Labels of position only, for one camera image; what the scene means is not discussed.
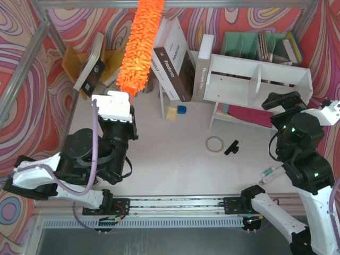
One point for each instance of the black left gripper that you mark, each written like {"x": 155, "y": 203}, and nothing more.
{"x": 117, "y": 124}

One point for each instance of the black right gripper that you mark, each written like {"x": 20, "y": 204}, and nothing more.
{"x": 282, "y": 100}

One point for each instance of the orange microfiber duster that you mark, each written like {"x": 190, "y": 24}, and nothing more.
{"x": 138, "y": 51}

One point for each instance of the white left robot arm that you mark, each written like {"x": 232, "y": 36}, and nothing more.
{"x": 67, "y": 173}

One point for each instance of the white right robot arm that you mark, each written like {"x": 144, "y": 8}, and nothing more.
{"x": 312, "y": 176}

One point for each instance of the white wooden bookshelf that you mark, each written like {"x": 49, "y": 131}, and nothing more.
{"x": 247, "y": 83}

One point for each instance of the magenta folder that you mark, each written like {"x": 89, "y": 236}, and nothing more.
{"x": 254, "y": 116}

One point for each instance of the clear pen cup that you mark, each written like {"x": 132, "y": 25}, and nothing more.
{"x": 149, "y": 86}

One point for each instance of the yellow sticky note pad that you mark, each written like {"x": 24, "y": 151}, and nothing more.
{"x": 171, "y": 113}

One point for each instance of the white black leaning book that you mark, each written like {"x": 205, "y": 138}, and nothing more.
{"x": 91, "y": 67}

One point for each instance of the teal file organizer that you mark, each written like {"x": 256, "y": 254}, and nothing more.
{"x": 282, "y": 48}

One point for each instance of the blue small cube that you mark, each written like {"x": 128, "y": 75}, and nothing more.
{"x": 181, "y": 109}

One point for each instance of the black binder clip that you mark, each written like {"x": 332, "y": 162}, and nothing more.
{"x": 233, "y": 148}

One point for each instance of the white glue tube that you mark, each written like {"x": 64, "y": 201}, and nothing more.
{"x": 270, "y": 174}

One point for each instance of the wooden book stand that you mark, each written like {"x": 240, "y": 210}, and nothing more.
{"x": 72, "y": 61}

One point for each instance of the large white brown book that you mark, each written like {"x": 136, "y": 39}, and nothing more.
{"x": 172, "y": 61}

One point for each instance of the grey upright book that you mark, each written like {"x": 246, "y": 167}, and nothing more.
{"x": 202, "y": 67}

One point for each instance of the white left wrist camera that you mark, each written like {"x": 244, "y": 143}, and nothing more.
{"x": 114, "y": 106}

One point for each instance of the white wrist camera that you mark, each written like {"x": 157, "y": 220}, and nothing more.
{"x": 329, "y": 112}
{"x": 114, "y": 106}

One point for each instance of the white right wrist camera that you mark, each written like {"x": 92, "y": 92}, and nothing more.
{"x": 329, "y": 112}

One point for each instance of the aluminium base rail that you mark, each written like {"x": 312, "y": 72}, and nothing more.
{"x": 176, "y": 205}

